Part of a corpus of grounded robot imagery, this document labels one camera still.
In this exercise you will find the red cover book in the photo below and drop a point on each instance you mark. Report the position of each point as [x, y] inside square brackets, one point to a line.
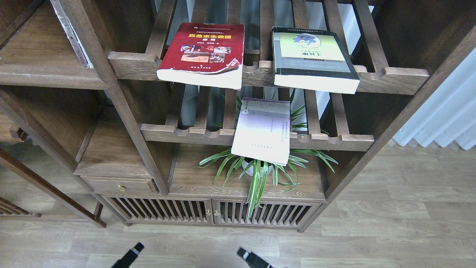
[205, 55]

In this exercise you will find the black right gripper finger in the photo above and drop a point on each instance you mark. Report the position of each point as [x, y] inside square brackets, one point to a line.
[253, 260]

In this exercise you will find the worn white standing book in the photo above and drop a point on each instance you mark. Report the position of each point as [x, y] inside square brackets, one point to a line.
[71, 35]

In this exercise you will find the pale purple book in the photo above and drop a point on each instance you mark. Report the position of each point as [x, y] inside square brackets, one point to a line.
[263, 131]

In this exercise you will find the white curtain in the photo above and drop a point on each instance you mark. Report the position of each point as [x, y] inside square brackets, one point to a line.
[449, 115]

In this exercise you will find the wooden chair frame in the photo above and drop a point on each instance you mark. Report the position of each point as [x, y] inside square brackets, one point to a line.
[10, 210]

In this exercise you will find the green spider plant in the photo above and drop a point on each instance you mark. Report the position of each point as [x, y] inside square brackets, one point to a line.
[260, 170]

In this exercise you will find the green and black book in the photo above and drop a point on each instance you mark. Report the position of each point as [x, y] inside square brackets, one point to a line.
[312, 59]

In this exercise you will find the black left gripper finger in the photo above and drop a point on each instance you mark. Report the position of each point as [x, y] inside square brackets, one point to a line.
[129, 257]

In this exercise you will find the dark wooden bookshelf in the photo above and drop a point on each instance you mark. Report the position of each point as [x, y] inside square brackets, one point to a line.
[117, 123]

